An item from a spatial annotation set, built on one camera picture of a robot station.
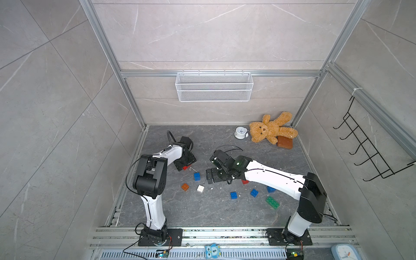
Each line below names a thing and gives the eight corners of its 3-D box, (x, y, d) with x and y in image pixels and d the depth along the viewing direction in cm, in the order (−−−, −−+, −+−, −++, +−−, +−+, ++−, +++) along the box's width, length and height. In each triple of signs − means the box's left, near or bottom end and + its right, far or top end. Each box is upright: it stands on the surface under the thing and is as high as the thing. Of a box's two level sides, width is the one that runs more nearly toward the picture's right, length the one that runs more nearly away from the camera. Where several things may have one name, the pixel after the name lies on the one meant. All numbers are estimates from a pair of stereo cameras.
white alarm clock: (234, 139, 113) (235, 135, 110) (233, 130, 119) (234, 126, 115) (247, 139, 113) (248, 135, 110) (246, 130, 119) (247, 126, 115)
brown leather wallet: (275, 146, 111) (277, 142, 107) (276, 138, 115) (278, 135, 112) (290, 149, 109) (292, 145, 105) (290, 142, 113) (292, 138, 110)
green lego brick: (264, 201, 87) (265, 199, 85) (267, 196, 88) (268, 194, 87) (276, 210, 83) (277, 209, 82) (279, 205, 85) (280, 204, 84)
